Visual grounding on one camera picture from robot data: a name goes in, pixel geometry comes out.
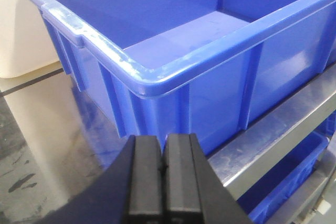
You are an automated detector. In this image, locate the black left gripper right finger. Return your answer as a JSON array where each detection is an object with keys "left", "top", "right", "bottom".
[{"left": 163, "top": 134, "right": 252, "bottom": 223}]

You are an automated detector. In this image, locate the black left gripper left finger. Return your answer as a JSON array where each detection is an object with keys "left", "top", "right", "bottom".
[{"left": 44, "top": 135, "right": 164, "bottom": 223}]

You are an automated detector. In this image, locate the blue bin lower right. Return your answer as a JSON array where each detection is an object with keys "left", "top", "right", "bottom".
[{"left": 237, "top": 132, "right": 330, "bottom": 224}]

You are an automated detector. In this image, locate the blue bin on cart top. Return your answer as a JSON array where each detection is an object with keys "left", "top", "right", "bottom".
[{"left": 30, "top": 0, "right": 335, "bottom": 153}]

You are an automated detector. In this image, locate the steel wheeled shelf cart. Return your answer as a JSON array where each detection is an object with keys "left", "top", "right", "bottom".
[{"left": 1, "top": 66, "right": 335, "bottom": 223}]

